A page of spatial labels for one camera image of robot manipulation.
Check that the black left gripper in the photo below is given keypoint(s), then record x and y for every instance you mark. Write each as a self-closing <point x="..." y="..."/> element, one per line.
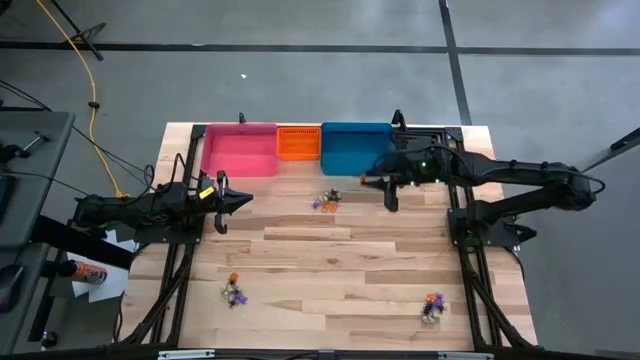
<point x="210" y="206"/>

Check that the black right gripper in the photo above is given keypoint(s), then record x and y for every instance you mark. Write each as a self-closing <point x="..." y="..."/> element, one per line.
<point x="412" y="172"/>

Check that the blue plastic bin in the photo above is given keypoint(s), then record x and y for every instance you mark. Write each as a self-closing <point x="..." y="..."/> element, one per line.
<point x="350" y="150"/>

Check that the small orange pumpkin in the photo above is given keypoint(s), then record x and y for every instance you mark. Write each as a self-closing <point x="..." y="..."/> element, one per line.
<point x="233" y="276"/>
<point x="333" y="206"/>
<point x="326" y="206"/>
<point x="430" y="298"/>

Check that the black plastic basket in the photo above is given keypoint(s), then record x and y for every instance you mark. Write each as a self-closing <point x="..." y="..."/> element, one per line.
<point x="420" y="137"/>

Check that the orange plastic basket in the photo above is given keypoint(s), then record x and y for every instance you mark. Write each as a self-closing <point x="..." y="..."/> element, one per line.
<point x="298" y="143"/>

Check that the black toy spider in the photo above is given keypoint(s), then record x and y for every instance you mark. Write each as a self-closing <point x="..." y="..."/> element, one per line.
<point x="334" y="195"/>
<point x="232" y="303"/>
<point x="426" y="309"/>

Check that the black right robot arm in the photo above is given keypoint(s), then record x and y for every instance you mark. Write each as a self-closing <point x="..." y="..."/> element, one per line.
<point x="525" y="172"/>

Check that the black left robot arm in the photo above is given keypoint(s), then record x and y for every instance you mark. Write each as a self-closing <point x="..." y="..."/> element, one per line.
<point x="130" y="210"/>

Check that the yellow tape label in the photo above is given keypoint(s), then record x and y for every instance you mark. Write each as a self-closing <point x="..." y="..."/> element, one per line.
<point x="206" y="192"/>

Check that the pink plastic bin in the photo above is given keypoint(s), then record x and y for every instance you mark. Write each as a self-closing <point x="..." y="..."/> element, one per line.
<point x="240" y="155"/>

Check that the black edge clamp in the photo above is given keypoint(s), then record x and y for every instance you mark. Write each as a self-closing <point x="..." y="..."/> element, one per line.
<point x="398" y="117"/>
<point x="242" y="118"/>

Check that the white paper sheets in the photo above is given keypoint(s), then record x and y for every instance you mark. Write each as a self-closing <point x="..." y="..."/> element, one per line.
<point x="112" y="285"/>

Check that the black table beam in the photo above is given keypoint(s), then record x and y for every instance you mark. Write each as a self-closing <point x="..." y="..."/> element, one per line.
<point x="85" y="242"/>

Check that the orange spray can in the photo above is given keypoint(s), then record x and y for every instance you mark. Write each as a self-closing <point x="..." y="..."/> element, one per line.
<point x="87" y="273"/>

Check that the grey side table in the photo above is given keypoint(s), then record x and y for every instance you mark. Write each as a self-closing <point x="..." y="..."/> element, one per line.
<point x="35" y="175"/>

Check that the grey partition panel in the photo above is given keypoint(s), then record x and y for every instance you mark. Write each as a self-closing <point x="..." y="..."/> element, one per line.
<point x="575" y="275"/>

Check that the black clamp tool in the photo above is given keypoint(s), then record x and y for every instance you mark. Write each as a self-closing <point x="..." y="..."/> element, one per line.
<point x="20" y="147"/>

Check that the black tripod stand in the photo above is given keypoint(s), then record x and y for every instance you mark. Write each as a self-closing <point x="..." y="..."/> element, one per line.
<point x="81" y="36"/>

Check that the small black knob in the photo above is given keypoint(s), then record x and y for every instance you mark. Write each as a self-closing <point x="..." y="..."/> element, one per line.
<point x="48" y="340"/>

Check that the black diagonal bar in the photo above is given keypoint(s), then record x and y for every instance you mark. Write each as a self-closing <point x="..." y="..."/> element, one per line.
<point x="620" y="145"/>

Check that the dark computer mouse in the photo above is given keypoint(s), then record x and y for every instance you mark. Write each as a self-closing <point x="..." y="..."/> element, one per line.
<point x="9" y="287"/>

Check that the grey low table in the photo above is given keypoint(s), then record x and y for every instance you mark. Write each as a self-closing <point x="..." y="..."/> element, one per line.
<point x="12" y="330"/>

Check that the black aluminium rig frame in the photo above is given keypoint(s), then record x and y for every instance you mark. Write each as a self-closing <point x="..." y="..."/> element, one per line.
<point x="198" y="131"/>

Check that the silver frame bracket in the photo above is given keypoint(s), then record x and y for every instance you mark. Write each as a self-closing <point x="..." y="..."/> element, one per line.
<point x="186" y="354"/>
<point x="465" y="356"/>

